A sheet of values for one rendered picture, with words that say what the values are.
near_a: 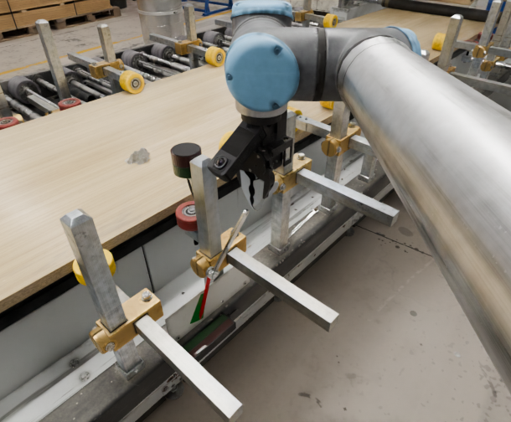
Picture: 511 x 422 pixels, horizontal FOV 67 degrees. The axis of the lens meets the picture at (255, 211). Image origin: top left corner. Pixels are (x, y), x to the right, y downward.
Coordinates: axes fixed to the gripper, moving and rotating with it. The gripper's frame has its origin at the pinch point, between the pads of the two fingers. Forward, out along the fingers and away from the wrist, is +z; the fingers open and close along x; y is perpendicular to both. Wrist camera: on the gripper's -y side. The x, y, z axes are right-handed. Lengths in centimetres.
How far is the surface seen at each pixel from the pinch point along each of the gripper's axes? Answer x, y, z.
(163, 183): 34.0, 1.2, 10.6
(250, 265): -1.1, -2.4, 14.6
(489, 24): 8, 168, -5
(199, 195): 7.6, -7.3, -3.0
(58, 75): 115, 13, 3
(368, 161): 8, 68, 22
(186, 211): 19.9, -2.6, 10.3
